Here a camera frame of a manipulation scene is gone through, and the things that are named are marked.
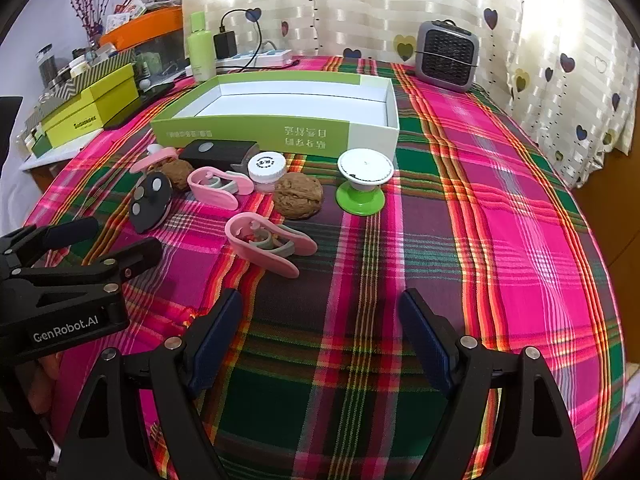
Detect green white cardboard box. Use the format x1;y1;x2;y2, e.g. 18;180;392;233
151;71;401;153

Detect green white round stand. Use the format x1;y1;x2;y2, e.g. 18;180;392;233
335;149;396;217

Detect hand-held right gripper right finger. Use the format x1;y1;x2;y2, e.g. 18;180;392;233
399;287;586;480

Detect black charger adapter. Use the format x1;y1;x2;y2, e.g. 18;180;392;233
213;31;239;59

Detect white power strip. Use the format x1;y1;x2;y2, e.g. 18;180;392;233
215;49;293;68

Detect pink plastic clip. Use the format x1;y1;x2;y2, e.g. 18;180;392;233
187;167;255;209
225;212;318;278
131;145;178;173

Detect black oval disc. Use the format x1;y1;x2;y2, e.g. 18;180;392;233
129;171;173;233

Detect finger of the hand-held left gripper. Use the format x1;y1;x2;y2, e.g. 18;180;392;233
0;237;163;328
0;217;99;271

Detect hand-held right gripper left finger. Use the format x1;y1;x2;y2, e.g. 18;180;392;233
60;287;246;480

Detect brown walnut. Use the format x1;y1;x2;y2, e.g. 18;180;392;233
274;172;325;221
157;157;193;192

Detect green lotion bottle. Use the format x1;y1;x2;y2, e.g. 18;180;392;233
187;11;217;82

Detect black rectangular device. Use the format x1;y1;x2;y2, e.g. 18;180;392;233
178;140;257;173

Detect wooden cabinet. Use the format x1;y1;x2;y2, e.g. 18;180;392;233
575;125;640;311

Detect pink green plaid tablecloth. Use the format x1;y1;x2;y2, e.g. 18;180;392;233
22;55;628;480

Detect glass jar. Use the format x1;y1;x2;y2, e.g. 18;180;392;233
36;45;58;88

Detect lime green box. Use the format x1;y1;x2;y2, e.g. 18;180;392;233
25;62;143;158

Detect pink flower branches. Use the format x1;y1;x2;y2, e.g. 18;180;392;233
60;0;126;48

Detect black charger cable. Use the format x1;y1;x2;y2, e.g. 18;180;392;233
218;8;301;73

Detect orange tray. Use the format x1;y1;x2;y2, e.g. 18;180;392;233
99;6;185;52

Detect grey small heater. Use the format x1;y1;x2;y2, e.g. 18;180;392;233
414;19;482;93

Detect chevron patterned box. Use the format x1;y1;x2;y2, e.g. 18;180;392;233
35;49;137;111

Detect white small cap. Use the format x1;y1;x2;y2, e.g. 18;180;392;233
248;152;288;195

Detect heart print curtain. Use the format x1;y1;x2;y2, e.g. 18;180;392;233
181;0;636;188

